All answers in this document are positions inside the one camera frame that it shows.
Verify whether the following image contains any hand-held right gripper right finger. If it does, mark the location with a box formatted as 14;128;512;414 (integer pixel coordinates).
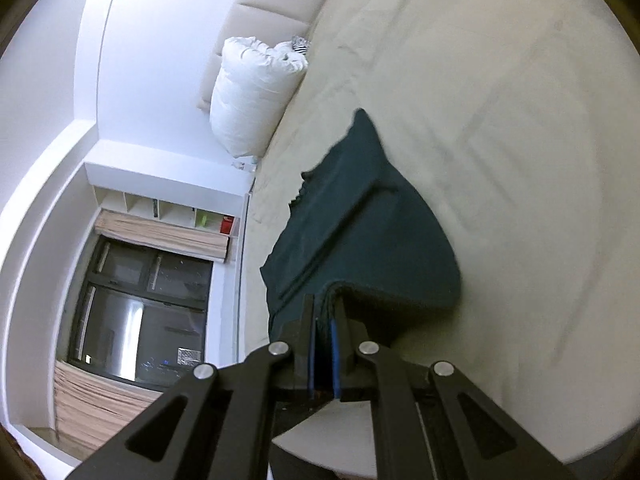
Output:
327;300;578;480

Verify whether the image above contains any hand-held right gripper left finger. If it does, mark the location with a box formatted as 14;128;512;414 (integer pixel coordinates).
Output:
65;292;321;480

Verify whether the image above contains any dark green sweater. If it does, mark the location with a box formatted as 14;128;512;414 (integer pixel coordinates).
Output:
260;108;463;351

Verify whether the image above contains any white window ledge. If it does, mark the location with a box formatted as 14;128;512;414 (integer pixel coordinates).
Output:
212;195;251;367

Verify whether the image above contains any dark window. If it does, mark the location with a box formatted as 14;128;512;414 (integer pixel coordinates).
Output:
67;235;213;393

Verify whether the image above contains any beige curtain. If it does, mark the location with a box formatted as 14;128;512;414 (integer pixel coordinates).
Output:
52;360;167;452
95;210;231;262

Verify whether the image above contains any bed with beige sheet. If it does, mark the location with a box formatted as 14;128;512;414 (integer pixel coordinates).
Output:
235;0;640;480

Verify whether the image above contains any white pillow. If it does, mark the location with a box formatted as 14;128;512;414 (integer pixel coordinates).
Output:
209;36;309;158

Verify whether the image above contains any beige padded headboard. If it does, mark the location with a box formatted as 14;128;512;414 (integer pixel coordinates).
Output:
197;0;353;111

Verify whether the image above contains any white wall shelf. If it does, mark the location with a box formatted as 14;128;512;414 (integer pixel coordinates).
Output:
85;160;248;262

